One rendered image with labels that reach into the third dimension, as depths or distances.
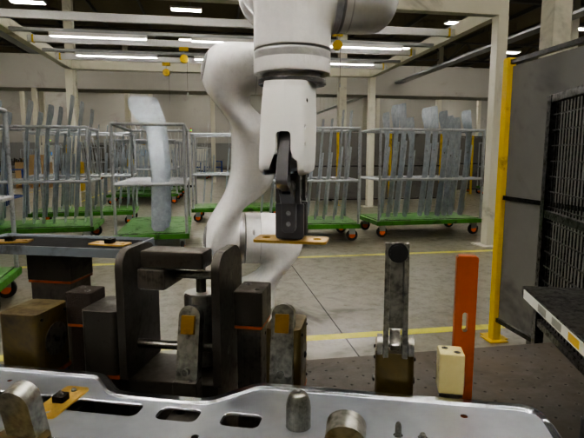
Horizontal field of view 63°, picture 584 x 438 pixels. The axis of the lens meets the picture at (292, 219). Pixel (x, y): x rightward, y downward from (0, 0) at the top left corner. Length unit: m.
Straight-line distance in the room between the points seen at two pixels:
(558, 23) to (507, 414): 8.03
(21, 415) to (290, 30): 0.49
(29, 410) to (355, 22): 0.54
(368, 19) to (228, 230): 0.64
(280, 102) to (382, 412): 0.44
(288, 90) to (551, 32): 8.11
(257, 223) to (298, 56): 0.64
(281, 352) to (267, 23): 0.49
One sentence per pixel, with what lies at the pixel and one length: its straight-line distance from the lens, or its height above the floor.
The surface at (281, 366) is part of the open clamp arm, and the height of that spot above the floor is 1.01.
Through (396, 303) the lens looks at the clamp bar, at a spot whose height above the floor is 1.12.
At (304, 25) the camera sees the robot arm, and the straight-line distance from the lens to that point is 0.52.
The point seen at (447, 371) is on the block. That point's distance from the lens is 0.75.
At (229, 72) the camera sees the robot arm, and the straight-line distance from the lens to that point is 0.96.
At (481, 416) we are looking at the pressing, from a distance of 0.74.
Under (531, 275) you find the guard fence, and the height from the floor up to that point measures 0.57.
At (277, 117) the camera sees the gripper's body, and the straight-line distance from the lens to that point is 0.50.
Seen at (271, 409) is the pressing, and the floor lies 1.00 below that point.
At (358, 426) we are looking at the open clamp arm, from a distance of 0.46.
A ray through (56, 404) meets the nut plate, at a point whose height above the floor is 1.00.
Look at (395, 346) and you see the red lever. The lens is 0.76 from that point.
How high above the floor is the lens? 1.35
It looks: 8 degrees down
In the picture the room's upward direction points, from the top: straight up
